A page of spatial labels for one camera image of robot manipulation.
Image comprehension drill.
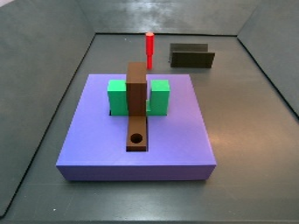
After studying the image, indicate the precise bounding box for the black U-shaped fixture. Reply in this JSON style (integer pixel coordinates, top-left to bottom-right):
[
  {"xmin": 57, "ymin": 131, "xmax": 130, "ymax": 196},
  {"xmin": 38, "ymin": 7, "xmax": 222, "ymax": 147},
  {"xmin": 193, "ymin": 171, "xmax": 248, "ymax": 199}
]
[{"xmin": 169, "ymin": 43, "xmax": 214, "ymax": 68}]

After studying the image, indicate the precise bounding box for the purple base block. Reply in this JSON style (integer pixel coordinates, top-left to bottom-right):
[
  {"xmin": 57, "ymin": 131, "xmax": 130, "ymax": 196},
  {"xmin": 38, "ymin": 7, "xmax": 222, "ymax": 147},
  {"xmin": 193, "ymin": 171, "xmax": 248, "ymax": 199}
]
[{"xmin": 56, "ymin": 74, "xmax": 216, "ymax": 181}]

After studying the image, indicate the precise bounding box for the red hexagonal peg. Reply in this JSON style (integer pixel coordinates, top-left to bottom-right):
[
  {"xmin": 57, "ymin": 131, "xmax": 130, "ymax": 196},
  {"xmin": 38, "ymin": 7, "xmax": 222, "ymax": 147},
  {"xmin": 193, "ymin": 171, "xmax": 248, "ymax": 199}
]
[{"xmin": 144, "ymin": 32, "xmax": 154, "ymax": 70}]

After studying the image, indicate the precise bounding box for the green U-shaped block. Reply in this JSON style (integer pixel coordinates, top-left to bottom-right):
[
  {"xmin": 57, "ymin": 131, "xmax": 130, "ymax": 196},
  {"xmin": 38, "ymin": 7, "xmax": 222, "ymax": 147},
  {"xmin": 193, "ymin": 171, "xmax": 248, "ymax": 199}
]
[{"xmin": 106, "ymin": 80, "xmax": 170, "ymax": 116}]

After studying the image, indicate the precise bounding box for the brown L-shaped bracket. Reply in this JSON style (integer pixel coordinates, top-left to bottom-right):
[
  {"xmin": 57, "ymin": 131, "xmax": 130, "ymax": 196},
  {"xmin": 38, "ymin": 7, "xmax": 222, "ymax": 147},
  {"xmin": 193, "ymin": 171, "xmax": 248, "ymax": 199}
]
[{"xmin": 125, "ymin": 62, "xmax": 146, "ymax": 152}]

